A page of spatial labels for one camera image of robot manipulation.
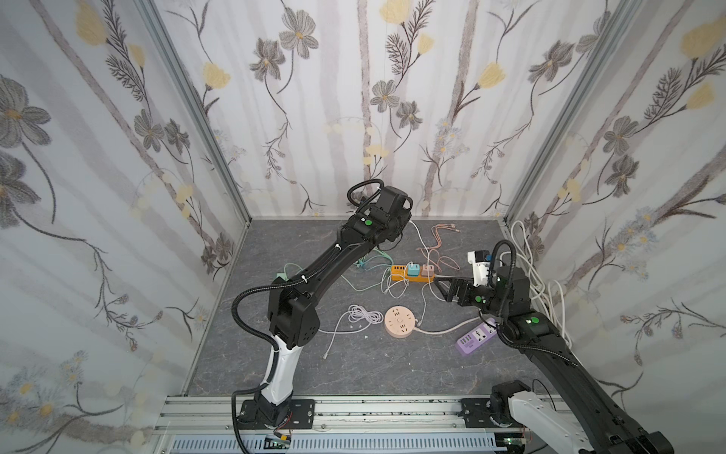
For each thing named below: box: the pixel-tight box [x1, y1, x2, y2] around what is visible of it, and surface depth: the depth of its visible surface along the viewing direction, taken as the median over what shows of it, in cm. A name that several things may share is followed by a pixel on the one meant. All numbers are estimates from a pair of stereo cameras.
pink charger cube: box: [421, 263, 435, 278], surface depth 98 cm
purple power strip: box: [456, 316, 498, 355], surface depth 86 cm
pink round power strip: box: [383, 305, 415, 338], surface depth 90 cm
